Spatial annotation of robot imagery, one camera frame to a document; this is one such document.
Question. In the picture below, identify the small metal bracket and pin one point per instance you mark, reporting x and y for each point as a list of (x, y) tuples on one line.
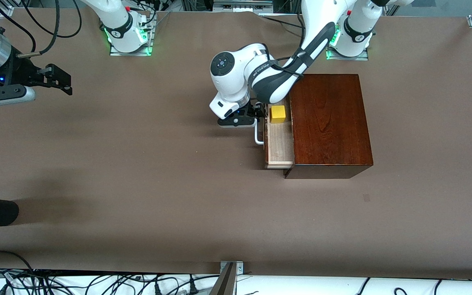
[(240, 268)]

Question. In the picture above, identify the grey metal rail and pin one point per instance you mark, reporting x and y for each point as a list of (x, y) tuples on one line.
[(242, 6)]

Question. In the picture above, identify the dark camera post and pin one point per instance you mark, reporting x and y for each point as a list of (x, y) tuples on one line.
[(224, 284)]

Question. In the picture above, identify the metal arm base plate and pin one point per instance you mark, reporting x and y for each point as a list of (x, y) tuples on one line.
[(137, 53), (355, 58)]

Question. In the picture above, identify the dark wooden drawer cabinet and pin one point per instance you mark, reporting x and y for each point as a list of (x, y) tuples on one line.
[(330, 123)]

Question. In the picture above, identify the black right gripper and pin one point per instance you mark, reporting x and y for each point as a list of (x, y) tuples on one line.
[(18, 70)]

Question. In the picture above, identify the yellow block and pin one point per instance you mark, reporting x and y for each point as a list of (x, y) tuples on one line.
[(277, 114)]

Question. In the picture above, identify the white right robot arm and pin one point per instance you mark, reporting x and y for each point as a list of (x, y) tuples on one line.
[(117, 20)]

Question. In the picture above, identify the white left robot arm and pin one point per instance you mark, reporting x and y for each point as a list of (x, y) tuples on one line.
[(230, 82)]

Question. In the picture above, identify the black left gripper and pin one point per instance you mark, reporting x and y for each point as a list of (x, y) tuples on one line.
[(257, 110)]

